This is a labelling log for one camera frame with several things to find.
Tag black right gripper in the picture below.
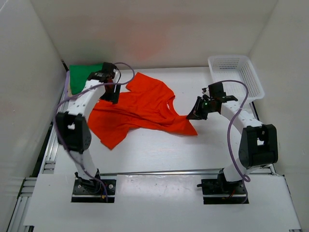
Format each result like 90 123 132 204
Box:
186 96 216 120

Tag orange t shirt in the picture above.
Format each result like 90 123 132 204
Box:
88 72 197 149

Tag green t shirt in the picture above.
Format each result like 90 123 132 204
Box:
69 63 103 95

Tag purple t shirt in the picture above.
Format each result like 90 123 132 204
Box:
64 71 70 98

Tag beige t shirt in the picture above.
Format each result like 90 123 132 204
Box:
67 85 73 97

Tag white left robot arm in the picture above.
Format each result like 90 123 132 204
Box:
53 67 121 193

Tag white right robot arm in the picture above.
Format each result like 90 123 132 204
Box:
186 95 279 193

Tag white plastic basket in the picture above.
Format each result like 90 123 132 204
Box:
208 55 265 103

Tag white front cover board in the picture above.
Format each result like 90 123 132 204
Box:
24 174 301 232

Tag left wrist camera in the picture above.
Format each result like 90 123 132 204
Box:
101 62 118 78

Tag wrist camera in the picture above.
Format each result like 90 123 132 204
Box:
202 82 226 100
101 62 118 78

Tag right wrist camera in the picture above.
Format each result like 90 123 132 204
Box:
202 82 226 100

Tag aluminium front rail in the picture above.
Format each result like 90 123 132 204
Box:
98 166 276 176

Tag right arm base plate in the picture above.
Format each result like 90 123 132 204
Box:
197 179 249 205

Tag aluminium table edge rail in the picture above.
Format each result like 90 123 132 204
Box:
39 123 58 174

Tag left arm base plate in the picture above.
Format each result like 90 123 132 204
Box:
71 178 116 203

